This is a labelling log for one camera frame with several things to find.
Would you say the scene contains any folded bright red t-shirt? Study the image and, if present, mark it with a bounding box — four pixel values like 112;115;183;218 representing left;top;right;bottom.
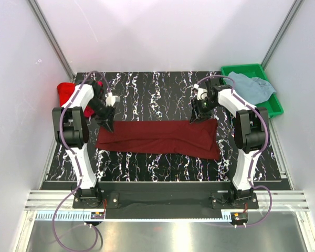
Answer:
57;82;94;118

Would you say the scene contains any green plastic bin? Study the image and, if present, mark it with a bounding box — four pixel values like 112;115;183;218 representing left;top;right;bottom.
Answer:
220;64;284;118

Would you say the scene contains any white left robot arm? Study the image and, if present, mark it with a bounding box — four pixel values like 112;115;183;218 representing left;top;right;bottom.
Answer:
52;80;119;208

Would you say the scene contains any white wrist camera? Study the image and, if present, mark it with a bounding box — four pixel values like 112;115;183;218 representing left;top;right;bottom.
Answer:
106;92;120;107
192;84;207;100

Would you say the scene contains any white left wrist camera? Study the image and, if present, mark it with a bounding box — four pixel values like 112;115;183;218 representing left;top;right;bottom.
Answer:
106;92;120;107

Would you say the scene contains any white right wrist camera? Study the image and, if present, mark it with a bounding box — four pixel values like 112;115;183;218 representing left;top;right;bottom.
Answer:
192;84;207;100

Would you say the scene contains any dark red t-shirt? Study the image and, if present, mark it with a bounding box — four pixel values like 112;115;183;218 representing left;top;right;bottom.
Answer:
96;119;220;160

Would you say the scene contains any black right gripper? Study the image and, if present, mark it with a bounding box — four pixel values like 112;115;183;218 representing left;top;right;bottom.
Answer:
189;98;219;124

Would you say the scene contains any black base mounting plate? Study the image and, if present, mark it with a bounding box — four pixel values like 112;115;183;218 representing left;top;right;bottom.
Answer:
72;191;259;210

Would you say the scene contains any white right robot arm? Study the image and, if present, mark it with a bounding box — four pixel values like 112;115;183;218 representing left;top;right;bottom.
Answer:
190;77;269;208

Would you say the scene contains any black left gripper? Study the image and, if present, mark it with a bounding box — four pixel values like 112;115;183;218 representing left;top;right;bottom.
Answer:
88;97;117;132

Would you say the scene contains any light blue t-shirt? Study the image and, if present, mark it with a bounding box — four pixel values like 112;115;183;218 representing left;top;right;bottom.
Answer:
224;72;276;105

